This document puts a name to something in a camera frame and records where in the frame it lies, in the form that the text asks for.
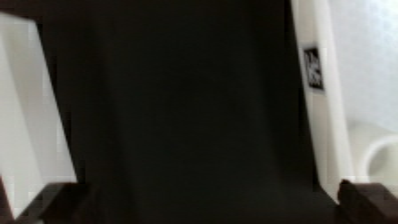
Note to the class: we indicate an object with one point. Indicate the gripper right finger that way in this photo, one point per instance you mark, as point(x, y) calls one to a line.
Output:
point(367, 203)

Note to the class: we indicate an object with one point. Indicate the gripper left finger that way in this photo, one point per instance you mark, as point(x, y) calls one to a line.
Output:
point(58, 205)

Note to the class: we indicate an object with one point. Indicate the white desk top tray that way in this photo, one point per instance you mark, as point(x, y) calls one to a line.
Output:
point(346, 42)

